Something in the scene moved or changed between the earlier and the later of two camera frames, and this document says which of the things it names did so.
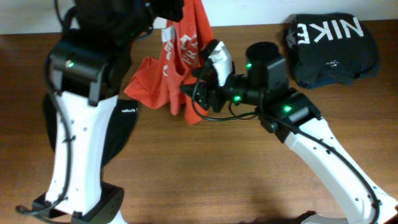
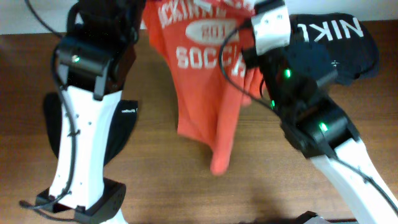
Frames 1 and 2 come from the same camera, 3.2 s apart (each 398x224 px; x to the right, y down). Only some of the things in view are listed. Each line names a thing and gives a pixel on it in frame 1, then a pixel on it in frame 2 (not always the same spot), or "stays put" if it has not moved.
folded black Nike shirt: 331,48 stays put
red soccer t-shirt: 158,81 -> 206,41
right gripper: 209,90 -> 252,58
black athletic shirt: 119,132 stays put
